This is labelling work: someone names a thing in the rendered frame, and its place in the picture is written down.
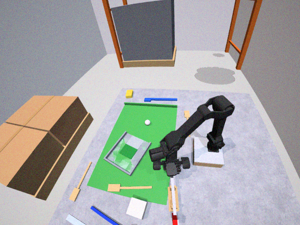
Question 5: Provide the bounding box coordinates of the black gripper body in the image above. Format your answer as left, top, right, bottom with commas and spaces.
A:
153, 156, 191, 170

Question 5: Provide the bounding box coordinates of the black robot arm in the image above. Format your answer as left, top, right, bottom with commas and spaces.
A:
149, 95, 235, 177

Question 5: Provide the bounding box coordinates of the green putting mat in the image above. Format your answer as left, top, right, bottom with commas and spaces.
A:
87, 105, 177, 205

